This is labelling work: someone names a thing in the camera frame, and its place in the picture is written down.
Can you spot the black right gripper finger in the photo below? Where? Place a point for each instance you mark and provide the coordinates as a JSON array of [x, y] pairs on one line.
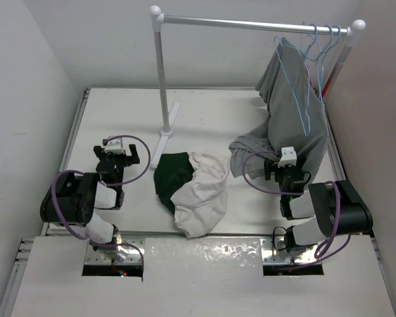
[[303, 179], [268, 169]]

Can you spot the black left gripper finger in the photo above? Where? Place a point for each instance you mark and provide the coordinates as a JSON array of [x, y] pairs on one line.
[[133, 158], [99, 152]]

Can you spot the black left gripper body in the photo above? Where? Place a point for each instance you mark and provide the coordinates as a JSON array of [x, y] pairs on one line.
[[121, 161]]

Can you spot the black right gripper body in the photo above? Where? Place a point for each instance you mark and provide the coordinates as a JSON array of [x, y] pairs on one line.
[[279, 175]]

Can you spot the white and green t shirt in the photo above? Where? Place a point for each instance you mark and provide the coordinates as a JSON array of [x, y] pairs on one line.
[[192, 186]]

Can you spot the blue wire hanger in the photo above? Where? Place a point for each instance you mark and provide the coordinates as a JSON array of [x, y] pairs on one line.
[[302, 56], [319, 61], [315, 42]]

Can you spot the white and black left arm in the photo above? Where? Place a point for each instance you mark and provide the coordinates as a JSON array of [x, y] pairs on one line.
[[73, 198]]

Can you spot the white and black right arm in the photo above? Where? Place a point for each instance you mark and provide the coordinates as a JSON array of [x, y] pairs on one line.
[[330, 209]]

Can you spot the grey t shirt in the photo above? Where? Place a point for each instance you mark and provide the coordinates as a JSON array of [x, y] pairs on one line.
[[282, 127]]

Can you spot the red garment on rack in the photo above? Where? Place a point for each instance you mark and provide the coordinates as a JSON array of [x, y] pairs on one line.
[[311, 79]]

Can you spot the white clothes rack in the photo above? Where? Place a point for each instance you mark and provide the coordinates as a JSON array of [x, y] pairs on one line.
[[350, 34]]

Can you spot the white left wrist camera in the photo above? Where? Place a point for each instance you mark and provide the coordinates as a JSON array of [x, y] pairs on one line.
[[115, 146]]

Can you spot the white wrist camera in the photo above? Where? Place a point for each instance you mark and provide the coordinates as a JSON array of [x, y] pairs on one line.
[[288, 157], [115, 146]]

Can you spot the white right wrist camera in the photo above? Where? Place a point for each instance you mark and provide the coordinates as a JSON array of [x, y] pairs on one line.
[[288, 157]]

